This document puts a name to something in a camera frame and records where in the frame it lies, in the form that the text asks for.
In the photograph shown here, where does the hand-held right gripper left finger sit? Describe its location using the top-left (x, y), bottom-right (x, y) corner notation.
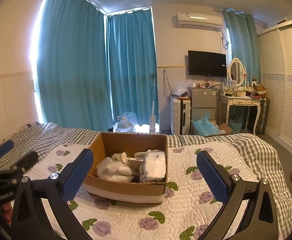
top-left (11, 148), bottom-right (95, 240)

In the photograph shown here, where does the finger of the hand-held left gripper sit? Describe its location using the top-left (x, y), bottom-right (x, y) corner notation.
top-left (1, 151), bottom-right (39, 177)
top-left (0, 140), bottom-right (15, 170)

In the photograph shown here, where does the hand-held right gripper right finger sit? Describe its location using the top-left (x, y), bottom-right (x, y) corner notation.
top-left (196, 151), bottom-right (279, 240)

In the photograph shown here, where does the white cloth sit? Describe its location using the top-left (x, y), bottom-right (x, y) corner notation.
top-left (96, 156), bottom-right (135, 183)

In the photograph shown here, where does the cream plush item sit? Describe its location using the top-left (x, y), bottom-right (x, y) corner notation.
top-left (111, 152), bottom-right (129, 165)

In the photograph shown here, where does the brown cardboard box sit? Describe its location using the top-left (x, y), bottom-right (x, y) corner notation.
top-left (82, 132), bottom-right (168, 205)

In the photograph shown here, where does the black cotton pad pack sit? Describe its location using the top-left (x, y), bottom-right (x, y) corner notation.
top-left (139, 150), bottom-right (167, 184)

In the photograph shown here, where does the floral quilted bed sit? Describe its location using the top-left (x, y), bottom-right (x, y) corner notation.
top-left (0, 122), bottom-right (292, 240)

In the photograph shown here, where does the white floral quilt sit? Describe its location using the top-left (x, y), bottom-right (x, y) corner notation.
top-left (23, 141), bottom-right (290, 240)

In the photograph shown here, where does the flat floor cardboard box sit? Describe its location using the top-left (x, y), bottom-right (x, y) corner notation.
top-left (217, 122), bottom-right (233, 135)

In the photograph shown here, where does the blue basket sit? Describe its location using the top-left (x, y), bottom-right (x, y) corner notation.
top-left (227, 117), bottom-right (244, 133)

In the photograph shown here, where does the clear water jug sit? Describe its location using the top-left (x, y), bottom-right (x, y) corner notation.
top-left (113, 116), bottom-right (134, 132)

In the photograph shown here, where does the white suitcase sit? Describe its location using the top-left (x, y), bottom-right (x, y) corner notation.
top-left (171, 97), bottom-right (191, 136)

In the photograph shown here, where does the silver mini fridge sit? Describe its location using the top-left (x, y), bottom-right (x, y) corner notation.
top-left (190, 86), bottom-right (218, 128)

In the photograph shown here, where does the white dressing table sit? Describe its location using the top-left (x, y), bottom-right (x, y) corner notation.
top-left (217, 90), bottom-right (260, 135)

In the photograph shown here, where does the dark suitcase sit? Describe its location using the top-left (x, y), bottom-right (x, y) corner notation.
top-left (256, 97), bottom-right (271, 135)

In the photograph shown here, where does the white mop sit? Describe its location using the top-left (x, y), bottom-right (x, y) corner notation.
top-left (148, 74), bottom-right (160, 133)

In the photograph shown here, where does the clear plastic bag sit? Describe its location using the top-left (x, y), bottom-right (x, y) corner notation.
top-left (172, 79), bottom-right (193, 98)

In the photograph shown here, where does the oval white vanity mirror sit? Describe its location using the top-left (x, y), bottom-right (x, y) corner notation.
top-left (227, 57), bottom-right (245, 88)

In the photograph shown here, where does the wide teal curtain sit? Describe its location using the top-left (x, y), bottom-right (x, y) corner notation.
top-left (37, 0), bottom-right (109, 132)

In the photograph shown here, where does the white slatted wardrobe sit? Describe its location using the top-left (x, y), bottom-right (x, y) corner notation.
top-left (257, 16), bottom-right (292, 159)

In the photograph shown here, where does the narrow teal curtain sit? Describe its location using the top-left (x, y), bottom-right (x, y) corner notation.
top-left (223, 8), bottom-right (262, 81)

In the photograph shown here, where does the white air conditioner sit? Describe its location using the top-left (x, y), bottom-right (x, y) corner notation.
top-left (176, 11), bottom-right (223, 32)

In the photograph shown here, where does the hanging dark cable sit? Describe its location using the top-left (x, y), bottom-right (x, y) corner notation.
top-left (162, 70), bottom-right (171, 101)

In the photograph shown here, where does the black wall television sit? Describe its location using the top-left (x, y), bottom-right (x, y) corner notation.
top-left (188, 50), bottom-right (227, 78)

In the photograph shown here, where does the air conditioner power cable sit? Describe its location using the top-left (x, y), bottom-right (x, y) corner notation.
top-left (220, 31), bottom-right (230, 50)

